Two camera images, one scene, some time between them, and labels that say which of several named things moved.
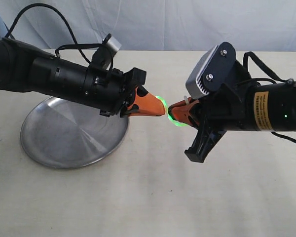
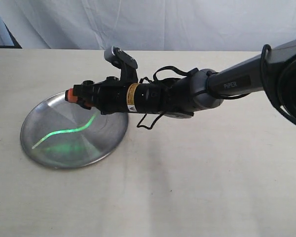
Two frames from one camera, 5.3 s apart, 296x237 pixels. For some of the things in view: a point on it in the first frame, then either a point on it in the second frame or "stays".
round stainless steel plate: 63,134 stays
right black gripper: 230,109 -> 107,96
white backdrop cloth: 158,24 stays
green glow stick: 170,119 -> 69,130
